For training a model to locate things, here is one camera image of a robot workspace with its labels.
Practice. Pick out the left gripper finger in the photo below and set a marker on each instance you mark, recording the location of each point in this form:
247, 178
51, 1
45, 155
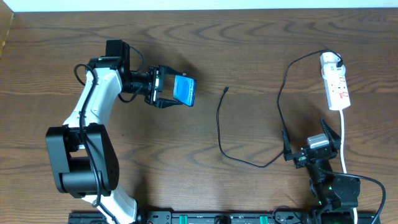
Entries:
167, 70
162, 103

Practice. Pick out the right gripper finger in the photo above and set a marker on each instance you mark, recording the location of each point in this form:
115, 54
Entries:
287, 152
333, 137

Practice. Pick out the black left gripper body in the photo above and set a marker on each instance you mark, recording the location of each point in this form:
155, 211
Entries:
156, 86

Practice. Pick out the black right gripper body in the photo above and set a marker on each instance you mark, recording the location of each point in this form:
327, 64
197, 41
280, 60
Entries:
311, 154

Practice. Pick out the blue Galaxy smartphone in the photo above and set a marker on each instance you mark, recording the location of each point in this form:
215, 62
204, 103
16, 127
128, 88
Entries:
184, 90

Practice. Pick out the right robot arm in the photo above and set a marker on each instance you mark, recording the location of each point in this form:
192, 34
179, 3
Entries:
337, 195

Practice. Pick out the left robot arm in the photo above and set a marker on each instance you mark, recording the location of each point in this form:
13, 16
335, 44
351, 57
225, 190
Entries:
83, 160

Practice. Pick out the white USB charger plug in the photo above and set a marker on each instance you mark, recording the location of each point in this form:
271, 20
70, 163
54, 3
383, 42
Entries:
331, 57

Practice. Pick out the white power strip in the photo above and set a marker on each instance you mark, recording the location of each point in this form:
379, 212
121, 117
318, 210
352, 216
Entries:
337, 93

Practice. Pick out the cardboard panel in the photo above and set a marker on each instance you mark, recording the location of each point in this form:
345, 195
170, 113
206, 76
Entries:
6, 20

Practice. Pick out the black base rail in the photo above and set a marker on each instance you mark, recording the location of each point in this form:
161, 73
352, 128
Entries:
164, 217

